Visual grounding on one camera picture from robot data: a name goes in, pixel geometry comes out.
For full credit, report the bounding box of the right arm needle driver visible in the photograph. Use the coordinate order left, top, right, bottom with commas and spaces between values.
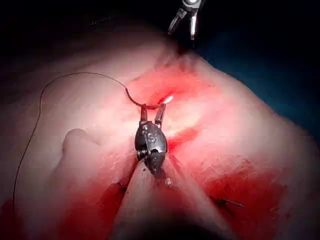
181, 0, 202, 13

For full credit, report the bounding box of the right arm needle driver jaw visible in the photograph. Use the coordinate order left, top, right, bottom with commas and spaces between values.
167, 9, 187, 35
190, 12, 200, 41

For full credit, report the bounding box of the left arm needle driver jaw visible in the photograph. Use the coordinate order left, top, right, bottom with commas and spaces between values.
140, 104, 149, 124
154, 103, 167, 126

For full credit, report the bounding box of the left arm needle driver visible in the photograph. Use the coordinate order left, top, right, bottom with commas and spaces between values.
134, 120, 168, 176

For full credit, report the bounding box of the curved steel needle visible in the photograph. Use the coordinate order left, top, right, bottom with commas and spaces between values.
123, 86, 175, 111

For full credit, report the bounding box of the blue thread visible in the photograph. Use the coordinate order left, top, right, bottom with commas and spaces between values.
13, 71, 128, 216

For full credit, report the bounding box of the tissue pad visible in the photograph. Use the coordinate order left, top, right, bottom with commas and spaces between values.
0, 24, 320, 240

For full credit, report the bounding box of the blue-green cloth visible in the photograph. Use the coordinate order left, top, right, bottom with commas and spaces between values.
192, 32, 320, 143

